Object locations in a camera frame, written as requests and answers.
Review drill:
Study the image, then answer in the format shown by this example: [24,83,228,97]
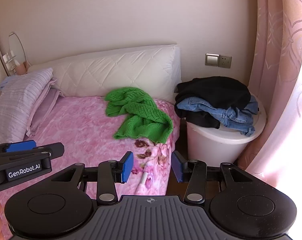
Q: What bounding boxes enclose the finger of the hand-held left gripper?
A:
[0,141,36,153]
[0,142,65,161]

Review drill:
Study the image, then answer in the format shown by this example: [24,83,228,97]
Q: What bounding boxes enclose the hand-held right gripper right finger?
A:
[171,151,257,204]

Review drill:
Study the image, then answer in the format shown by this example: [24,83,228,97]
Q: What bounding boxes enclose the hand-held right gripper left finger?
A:
[52,151,134,205]

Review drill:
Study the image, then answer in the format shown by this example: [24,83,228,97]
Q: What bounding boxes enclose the green knit sweater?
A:
[105,87,174,145]

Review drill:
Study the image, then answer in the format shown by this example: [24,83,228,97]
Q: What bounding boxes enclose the pink floral blanket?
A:
[0,94,181,240]

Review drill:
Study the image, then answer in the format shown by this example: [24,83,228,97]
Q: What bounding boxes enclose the white round bedside table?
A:
[185,93,267,167]

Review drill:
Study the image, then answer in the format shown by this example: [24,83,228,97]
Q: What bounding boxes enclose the lilac striped duvet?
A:
[0,67,54,144]

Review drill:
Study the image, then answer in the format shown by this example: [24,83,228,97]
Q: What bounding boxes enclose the pink pillow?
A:
[24,77,65,137]

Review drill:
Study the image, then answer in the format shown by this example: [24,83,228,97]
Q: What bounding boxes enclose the blue jeans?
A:
[177,95,260,137]

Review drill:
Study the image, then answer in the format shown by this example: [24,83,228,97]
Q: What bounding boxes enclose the black garment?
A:
[174,76,260,130]

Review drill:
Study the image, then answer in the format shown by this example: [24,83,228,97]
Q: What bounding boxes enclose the white quilted headboard cushion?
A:
[28,44,182,103]

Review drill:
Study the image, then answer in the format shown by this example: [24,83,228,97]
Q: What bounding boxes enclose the pink patterned curtain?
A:
[237,0,302,188]

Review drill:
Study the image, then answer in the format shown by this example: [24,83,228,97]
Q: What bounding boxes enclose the oval wall mirror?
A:
[8,32,29,67]

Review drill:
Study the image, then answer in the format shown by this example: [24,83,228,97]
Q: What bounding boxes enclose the silver wall switch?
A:
[205,53,220,67]

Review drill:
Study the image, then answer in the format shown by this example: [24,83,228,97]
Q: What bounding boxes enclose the silver wall socket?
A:
[219,54,232,69]

